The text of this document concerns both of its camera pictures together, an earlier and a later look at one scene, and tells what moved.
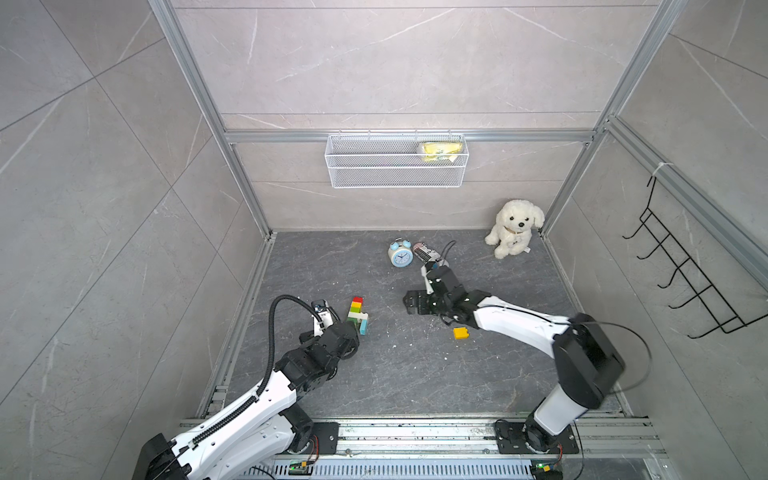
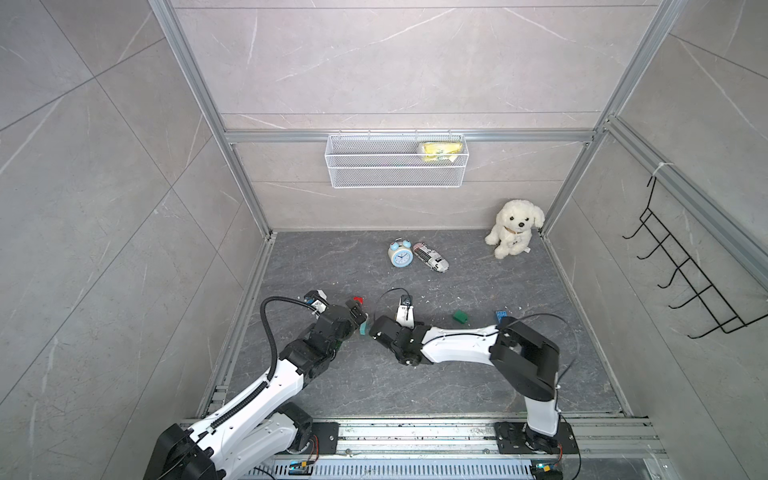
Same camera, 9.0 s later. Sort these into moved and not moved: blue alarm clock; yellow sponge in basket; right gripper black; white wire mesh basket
Moved: right gripper black
Not moved: yellow sponge in basket; blue alarm clock; white wire mesh basket
